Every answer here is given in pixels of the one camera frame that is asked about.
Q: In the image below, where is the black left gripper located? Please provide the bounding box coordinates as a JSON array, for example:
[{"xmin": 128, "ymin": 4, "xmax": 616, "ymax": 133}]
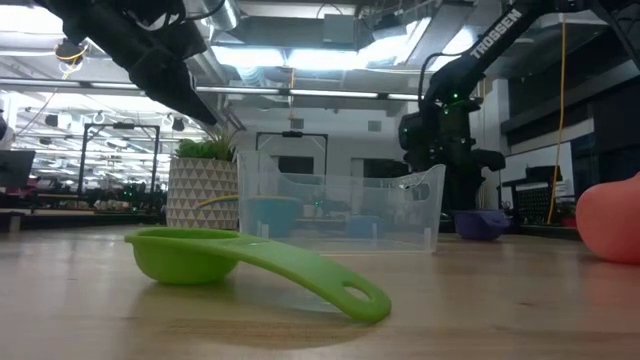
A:
[{"xmin": 47, "ymin": 0, "xmax": 219, "ymax": 127}]

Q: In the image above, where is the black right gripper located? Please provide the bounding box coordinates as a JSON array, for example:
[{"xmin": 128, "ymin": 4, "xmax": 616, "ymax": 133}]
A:
[{"xmin": 398, "ymin": 97, "xmax": 507, "ymax": 211}]

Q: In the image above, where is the purple measuring cup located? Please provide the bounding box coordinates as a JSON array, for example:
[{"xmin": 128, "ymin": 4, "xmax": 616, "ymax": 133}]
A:
[{"xmin": 453, "ymin": 208, "xmax": 510, "ymax": 241}]

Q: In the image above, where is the large teal measuring cup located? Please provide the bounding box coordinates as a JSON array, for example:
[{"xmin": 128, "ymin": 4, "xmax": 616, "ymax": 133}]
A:
[{"xmin": 247, "ymin": 195, "xmax": 301, "ymax": 239}]

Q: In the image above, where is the green measuring cup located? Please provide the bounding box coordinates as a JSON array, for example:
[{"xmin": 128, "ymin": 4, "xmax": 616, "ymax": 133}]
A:
[{"xmin": 123, "ymin": 227, "xmax": 393, "ymax": 324}]

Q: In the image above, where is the clear plastic basket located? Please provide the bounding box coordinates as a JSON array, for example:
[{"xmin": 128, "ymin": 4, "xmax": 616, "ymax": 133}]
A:
[{"xmin": 237, "ymin": 149, "xmax": 447, "ymax": 254}]

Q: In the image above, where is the whiteboard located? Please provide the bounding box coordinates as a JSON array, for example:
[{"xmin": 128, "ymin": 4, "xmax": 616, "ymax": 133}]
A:
[{"xmin": 498, "ymin": 141, "xmax": 576, "ymax": 201}]

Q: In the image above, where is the potted plant, white patterned pot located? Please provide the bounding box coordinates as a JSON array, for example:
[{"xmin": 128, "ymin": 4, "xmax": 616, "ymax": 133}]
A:
[{"xmin": 165, "ymin": 127, "xmax": 240, "ymax": 231}]

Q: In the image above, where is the round black ceiling fixture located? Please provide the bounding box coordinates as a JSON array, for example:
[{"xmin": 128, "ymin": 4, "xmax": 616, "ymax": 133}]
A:
[{"xmin": 53, "ymin": 38, "xmax": 90, "ymax": 67}]

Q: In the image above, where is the long silver overhead bar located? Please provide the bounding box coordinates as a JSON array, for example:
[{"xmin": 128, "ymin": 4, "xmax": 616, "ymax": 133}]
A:
[{"xmin": 0, "ymin": 77, "xmax": 485, "ymax": 105}]

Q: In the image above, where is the dark computer monitor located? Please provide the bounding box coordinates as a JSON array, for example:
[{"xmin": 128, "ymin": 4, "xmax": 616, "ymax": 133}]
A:
[{"xmin": 0, "ymin": 149, "xmax": 36, "ymax": 190}]

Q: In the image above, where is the black wire rack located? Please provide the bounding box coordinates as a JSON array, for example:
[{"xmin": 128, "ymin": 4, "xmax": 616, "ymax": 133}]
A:
[{"xmin": 499, "ymin": 164, "xmax": 576, "ymax": 226}]

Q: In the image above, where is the black gantry frame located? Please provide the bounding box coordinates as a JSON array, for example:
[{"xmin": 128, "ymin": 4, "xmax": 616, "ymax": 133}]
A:
[
  {"xmin": 77, "ymin": 122, "xmax": 161, "ymax": 197},
  {"xmin": 255, "ymin": 130, "xmax": 330, "ymax": 176}
]

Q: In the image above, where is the black aluminium frame rail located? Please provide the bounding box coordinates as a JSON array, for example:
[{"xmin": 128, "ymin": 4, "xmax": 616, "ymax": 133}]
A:
[{"xmin": 0, "ymin": 212, "xmax": 640, "ymax": 247}]

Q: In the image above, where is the yellow hanging cable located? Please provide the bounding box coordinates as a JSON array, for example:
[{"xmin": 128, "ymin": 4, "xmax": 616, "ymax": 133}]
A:
[{"xmin": 546, "ymin": 14, "xmax": 568, "ymax": 225}]

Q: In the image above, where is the black overhead frame strut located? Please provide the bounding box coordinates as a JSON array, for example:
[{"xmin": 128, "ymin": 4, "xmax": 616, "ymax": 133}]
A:
[{"xmin": 587, "ymin": 0, "xmax": 640, "ymax": 69}]

